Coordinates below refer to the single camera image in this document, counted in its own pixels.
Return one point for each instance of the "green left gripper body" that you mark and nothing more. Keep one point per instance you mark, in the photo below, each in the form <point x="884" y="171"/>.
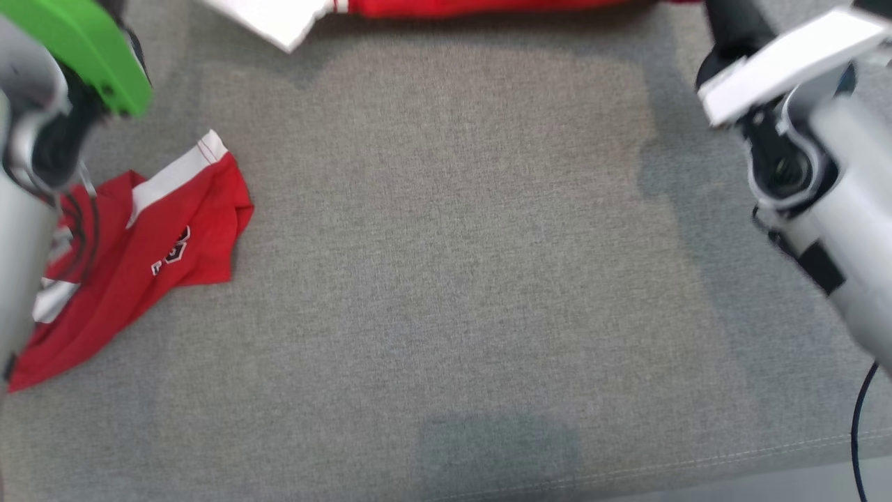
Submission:
<point x="83" y="49"/>

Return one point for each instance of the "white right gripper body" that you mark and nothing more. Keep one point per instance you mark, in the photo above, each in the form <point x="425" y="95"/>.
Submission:
<point x="787" y="63"/>

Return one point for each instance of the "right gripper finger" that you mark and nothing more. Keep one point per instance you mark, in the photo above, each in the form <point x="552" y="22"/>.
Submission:
<point x="739" y="28"/>

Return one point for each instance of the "red basketball jersey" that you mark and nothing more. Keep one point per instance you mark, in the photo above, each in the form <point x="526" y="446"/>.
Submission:
<point x="272" y="17"/>

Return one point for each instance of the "red basketball shorts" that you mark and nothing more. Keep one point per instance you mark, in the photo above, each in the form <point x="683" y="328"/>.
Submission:
<point x="174" y="223"/>

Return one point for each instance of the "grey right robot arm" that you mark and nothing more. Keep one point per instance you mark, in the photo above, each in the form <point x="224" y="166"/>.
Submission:
<point x="857" y="230"/>

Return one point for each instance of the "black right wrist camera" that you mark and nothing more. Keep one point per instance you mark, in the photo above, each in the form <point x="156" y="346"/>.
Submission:
<point x="874" y="5"/>

